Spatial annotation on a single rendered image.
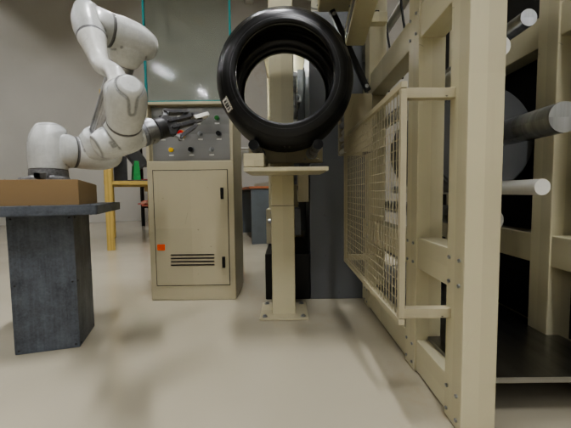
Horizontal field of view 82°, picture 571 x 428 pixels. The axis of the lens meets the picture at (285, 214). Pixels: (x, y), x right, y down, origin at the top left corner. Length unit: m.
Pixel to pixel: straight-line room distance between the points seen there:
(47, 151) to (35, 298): 0.65
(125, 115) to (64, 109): 8.87
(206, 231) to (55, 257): 0.83
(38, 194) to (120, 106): 0.79
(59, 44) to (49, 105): 1.48
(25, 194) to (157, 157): 0.84
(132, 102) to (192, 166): 1.18
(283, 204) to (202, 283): 0.79
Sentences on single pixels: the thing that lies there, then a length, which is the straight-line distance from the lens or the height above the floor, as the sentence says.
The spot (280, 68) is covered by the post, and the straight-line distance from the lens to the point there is 1.92.
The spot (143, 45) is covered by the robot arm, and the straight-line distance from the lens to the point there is 1.64.
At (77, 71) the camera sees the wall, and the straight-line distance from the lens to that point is 10.08.
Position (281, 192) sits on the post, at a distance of 1.80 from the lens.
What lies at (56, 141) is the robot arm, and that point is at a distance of 1.84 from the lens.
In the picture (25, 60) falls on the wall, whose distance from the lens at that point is 10.43.
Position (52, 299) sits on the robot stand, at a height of 0.23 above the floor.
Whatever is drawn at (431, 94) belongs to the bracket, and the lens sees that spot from 1.07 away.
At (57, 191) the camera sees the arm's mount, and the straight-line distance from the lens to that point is 1.73.
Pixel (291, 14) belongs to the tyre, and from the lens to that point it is 1.58.
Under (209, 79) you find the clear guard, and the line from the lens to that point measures 2.29.
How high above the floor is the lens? 0.69
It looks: 4 degrees down
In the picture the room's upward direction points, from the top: 1 degrees counter-clockwise
